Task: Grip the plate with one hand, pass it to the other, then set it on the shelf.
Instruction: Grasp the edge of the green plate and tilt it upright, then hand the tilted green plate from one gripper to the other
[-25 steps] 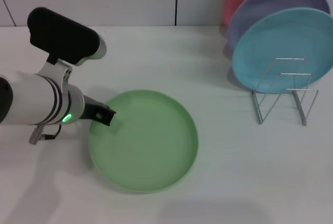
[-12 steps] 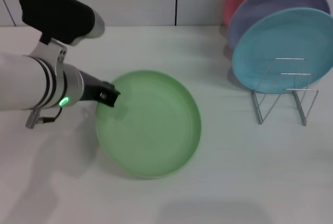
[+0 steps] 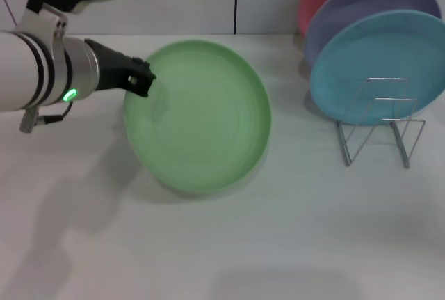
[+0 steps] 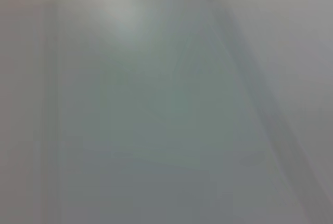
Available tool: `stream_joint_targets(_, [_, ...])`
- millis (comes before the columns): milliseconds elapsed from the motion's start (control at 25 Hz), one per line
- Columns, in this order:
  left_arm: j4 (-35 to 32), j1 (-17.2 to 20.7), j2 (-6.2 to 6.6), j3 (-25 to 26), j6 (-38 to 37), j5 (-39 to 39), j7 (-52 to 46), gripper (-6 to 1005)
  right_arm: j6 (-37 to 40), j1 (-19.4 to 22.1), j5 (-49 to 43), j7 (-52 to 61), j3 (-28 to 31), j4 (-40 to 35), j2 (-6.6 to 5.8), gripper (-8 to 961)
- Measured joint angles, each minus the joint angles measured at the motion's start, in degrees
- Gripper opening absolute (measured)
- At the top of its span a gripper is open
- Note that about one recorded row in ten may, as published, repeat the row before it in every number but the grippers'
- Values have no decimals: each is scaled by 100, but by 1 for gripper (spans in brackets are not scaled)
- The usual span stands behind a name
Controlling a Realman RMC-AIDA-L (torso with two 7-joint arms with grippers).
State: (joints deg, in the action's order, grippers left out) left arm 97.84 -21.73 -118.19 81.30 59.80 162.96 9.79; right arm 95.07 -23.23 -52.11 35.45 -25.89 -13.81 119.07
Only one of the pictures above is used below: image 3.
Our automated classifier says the silver wire plate rack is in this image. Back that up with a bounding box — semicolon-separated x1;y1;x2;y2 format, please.
335;77;427;169

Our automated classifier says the green plate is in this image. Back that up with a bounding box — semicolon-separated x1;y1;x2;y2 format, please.
123;40;272;195

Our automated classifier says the purple plate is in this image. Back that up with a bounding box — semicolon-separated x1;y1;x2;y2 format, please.
303;0;442;68

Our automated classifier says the black cable with silver plug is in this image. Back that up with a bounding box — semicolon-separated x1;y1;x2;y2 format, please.
19;100;74;134

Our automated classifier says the teal plate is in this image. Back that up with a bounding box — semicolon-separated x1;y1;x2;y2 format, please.
309;10;445;127

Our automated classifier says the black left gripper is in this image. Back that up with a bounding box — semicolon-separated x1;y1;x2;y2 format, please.
84;38;158;99

